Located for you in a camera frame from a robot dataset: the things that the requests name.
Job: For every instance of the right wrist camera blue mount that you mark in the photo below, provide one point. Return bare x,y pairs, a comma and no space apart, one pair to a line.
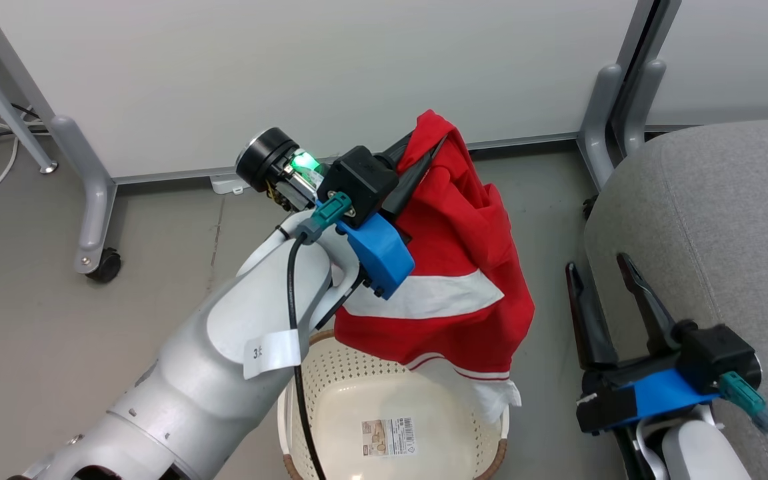
717,353

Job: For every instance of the thin grey slanted table leg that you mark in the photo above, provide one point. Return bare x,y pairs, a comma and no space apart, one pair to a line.
4,100

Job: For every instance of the grey partition upright post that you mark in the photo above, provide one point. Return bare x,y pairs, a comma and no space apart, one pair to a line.
647,40

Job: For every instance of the red garment with white stripe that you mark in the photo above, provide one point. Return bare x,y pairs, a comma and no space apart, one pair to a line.
464,240

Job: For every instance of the grey partition foot with caster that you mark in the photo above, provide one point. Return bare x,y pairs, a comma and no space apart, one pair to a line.
94,186

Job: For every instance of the white paper tag on arm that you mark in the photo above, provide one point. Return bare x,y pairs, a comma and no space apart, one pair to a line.
270,352

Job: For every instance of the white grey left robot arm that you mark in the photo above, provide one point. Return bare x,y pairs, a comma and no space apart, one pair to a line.
190,393

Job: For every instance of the black caster wheel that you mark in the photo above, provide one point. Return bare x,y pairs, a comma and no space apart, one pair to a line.
106,265

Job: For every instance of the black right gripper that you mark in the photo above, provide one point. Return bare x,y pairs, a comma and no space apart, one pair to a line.
607,400

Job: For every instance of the white wall bracket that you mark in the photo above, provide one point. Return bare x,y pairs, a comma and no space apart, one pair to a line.
227,183

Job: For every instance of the printed label sticker in basket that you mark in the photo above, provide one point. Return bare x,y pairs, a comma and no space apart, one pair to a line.
388,436

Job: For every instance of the grey fabric sofa seat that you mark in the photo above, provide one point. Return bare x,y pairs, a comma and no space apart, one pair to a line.
724,220

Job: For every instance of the wrist camera blue mount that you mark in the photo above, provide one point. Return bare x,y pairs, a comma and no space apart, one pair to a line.
717,353
360,180

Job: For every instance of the left wrist camera blue mount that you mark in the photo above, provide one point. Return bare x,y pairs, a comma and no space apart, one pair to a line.
360,180

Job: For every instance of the cream plastic laundry basket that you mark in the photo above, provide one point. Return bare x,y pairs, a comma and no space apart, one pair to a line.
357,400

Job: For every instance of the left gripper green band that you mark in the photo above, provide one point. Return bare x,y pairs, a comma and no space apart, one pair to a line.
270,160

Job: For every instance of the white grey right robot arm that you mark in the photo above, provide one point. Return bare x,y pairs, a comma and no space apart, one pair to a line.
697,453

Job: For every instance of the grey curved partition foot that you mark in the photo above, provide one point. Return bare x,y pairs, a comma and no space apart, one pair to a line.
600,120
644,106

